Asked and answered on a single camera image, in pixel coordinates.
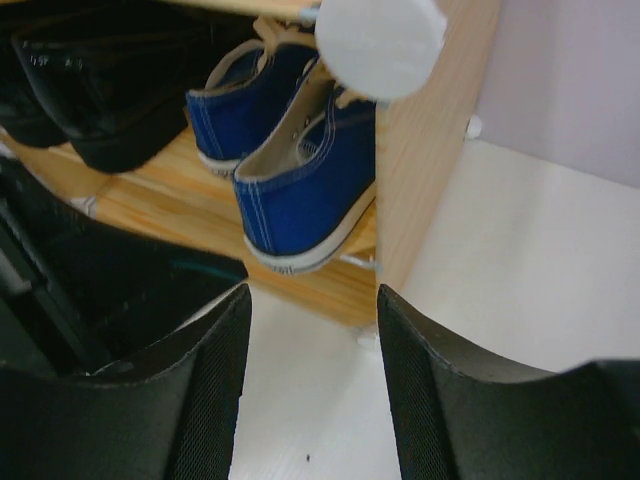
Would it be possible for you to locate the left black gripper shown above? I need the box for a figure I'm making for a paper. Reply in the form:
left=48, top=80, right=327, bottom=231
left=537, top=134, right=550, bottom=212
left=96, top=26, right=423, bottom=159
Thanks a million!
left=1, top=157, right=248, bottom=375

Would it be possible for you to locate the black patent shoe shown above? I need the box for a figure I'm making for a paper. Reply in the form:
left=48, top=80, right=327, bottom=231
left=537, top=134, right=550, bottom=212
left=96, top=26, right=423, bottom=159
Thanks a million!
left=1, top=37, right=67, bottom=148
left=1, top=1, right=254, bottom=174

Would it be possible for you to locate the blue sneaker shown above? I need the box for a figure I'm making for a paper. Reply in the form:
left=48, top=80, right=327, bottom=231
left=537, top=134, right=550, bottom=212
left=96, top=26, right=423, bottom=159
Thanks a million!
left=186, top=17, right=316, bottom=177
left=233, top=79, right=376, bottom=275

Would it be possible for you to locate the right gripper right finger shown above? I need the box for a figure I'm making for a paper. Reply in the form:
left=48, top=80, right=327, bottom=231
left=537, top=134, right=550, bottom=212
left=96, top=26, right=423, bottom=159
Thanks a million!
left=377, top=285, right=639, bottom=479

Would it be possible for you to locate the wooden two-shelf shoe cabinet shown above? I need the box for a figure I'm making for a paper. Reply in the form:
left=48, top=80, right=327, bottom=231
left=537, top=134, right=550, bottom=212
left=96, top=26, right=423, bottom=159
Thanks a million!
left=0, top=0, right=504, bottom=351

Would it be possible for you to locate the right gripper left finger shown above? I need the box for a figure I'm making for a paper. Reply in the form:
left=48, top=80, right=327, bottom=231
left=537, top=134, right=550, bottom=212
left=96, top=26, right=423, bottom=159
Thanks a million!
left=1, top=284, right=251, bottom=479

